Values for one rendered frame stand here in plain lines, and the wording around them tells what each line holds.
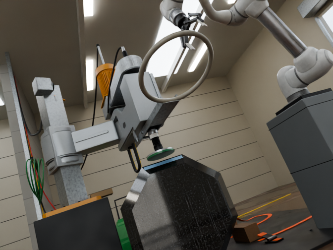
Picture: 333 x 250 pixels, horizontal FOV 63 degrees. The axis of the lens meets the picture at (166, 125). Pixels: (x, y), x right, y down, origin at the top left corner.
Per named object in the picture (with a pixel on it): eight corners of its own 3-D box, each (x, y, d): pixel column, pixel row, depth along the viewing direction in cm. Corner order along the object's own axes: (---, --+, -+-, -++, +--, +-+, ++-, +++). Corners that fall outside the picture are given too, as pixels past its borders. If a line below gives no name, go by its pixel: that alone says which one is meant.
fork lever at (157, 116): (134, 144, 227) (132, 139, 228) (154, 139, 235) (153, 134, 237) (158, 104, 168) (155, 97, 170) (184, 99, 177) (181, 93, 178)
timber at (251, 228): (262, 237, 215) (256, 221, 219) (249, 242, 212) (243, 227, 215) (246, 236, 243) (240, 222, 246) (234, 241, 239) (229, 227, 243)
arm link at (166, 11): (165, 24, 159) (172, 1, 151) (154, 12, 168) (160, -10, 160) (180, 25, 165) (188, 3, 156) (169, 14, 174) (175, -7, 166)
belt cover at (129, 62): (106, 123, 290) (102, 109, 295) (128, 118, 301) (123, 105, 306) (123, 73, 208) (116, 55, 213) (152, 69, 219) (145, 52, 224)
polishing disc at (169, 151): (146, 157, 193) (145, 153, 194) (147, 163, 214) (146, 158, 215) (175, 147, 196) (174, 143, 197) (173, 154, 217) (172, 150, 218)
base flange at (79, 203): (41, 219, 220) (40, 213, 221) (54, 221, 265) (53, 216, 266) (101, 199, 233) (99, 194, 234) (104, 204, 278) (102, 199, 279)
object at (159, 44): (135, 110, 164) (133, 106, 165) (201, 97, 184) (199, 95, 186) (144, 33, 130) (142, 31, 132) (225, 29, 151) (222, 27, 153)
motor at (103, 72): (100, 108, 292) (91, 77, 304) (128, 103, 305) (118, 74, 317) (104, 95, 268) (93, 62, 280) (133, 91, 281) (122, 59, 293)
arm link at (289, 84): (294, 98, 205) (280, 74, 211) (315, 86, 191) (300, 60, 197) (281, 100, 196) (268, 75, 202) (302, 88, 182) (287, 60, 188)
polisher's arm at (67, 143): (39, 163, 244) (34, 138, 251) (53, 169, 277) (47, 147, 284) (118, 138, 255) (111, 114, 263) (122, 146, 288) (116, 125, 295)
